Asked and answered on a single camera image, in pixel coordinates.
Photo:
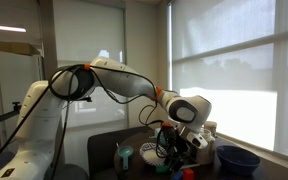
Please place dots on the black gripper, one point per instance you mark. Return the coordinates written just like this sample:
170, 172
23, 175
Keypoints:
177, 149

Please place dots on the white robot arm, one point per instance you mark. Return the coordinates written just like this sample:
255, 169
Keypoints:
90, 91

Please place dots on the blue cylinder block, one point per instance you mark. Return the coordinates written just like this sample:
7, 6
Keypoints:
176, 176

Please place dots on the glass sugar jar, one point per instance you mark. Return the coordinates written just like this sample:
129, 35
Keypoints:
205, 156

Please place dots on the red cube block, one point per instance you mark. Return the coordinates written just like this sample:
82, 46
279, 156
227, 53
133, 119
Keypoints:
188, 174

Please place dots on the blue patterned paper plate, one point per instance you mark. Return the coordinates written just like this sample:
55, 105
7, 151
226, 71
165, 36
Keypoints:
152, 154

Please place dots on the paper cup on sill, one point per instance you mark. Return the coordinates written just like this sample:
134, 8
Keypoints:
211, 126

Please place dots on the dark blue bowl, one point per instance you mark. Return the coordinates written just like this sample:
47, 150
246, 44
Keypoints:
237, 160

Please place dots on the dark chair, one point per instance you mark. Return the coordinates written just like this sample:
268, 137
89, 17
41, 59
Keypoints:
101, 152

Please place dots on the teal measuring cup with handle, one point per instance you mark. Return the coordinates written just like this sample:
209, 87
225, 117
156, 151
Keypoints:
125, 152

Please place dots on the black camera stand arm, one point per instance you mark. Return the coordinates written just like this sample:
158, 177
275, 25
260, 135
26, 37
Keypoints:
14, 112

